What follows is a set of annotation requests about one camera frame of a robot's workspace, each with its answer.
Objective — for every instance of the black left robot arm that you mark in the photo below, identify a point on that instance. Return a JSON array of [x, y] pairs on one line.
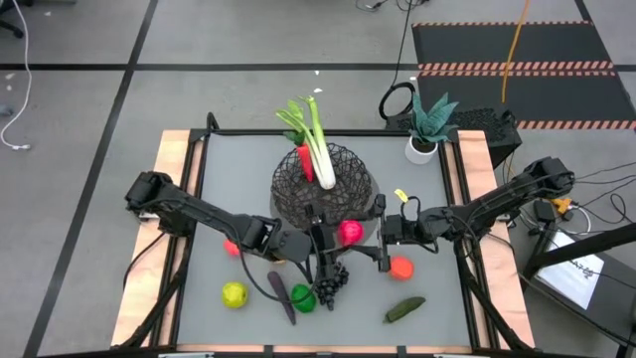
[[199, 211]]

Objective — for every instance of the dark grey side cart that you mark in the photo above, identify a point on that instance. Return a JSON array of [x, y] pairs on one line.
[[616, 298]]

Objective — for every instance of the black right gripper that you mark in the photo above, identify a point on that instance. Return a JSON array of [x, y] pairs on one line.
[[402, 229]]

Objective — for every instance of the green lime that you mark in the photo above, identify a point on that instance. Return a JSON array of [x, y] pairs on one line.
[[304, 299]]

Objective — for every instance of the wooden table side board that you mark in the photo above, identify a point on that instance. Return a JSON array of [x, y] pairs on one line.
[[169, 149], [472, 159]]

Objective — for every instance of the white paper sheet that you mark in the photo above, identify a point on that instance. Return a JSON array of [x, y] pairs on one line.
[[571, 273]]

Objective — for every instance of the black aluminium table frame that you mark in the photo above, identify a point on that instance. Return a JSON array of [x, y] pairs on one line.
[[238, 132]]

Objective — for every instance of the yellow tag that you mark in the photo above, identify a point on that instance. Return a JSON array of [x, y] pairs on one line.
[[401, 195]]

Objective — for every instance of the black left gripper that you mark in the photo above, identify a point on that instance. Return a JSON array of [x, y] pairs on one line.
[[298, 247]]

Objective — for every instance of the orange-red round fruit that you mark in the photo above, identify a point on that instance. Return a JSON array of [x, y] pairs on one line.
[[401, 268]]

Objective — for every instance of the black computer tower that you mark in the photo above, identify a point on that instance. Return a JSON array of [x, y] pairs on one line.
[[487, 124]]

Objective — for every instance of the yellow-green apple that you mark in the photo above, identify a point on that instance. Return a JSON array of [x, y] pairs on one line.
[[234, 295]]

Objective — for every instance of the pink-red apple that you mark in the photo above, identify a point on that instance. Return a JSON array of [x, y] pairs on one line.
[[351, 232]]

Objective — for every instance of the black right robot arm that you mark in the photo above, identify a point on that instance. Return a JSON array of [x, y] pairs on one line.
[[497, 199]]

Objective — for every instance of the purple eggplant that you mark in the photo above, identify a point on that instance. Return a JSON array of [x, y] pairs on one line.
[[280, 296]]

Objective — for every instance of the potted plant in white pot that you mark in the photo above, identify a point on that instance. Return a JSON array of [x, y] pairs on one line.
[[421, 153]]

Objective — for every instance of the black floor mat striped edges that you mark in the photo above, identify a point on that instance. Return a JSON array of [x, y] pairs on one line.
[[546, 45]]

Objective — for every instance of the red peach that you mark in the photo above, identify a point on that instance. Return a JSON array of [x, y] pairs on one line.
[[231, 248]]

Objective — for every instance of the dark grape bunch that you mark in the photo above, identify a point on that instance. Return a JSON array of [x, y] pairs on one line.
[[330, 291]]

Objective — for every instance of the green cucumber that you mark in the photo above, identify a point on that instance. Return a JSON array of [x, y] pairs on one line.
[[403, 310]]

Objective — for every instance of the green celery stalk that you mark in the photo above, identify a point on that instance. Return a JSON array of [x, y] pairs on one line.
[[325, 171]]

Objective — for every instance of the black office chair base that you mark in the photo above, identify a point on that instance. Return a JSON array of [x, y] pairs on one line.
[[12, 30]]

